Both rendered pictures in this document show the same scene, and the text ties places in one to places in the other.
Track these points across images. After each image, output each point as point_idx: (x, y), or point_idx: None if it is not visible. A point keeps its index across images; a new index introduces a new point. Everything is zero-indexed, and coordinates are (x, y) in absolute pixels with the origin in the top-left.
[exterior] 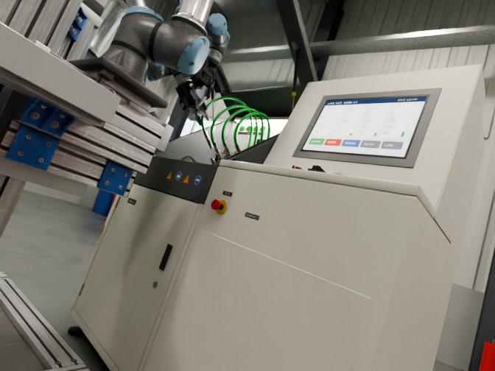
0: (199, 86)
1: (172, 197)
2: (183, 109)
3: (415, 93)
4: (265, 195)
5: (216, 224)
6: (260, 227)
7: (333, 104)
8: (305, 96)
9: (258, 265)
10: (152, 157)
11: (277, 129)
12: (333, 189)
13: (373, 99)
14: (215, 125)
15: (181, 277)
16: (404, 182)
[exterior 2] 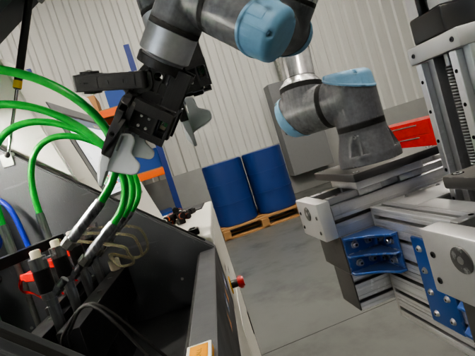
0: (189, 97)
1: (240, 343)
2: (162, 143)
3: (92, 120)
4: (220, 245)
5: (237, 305)
6: (230, 273)
7: None
8: (25, 93)
9: (239, 297)
10: (320, 240)
11: None
12: (215, 218)
13: (83, 121)
14: None
15: None
16: (149, 204)
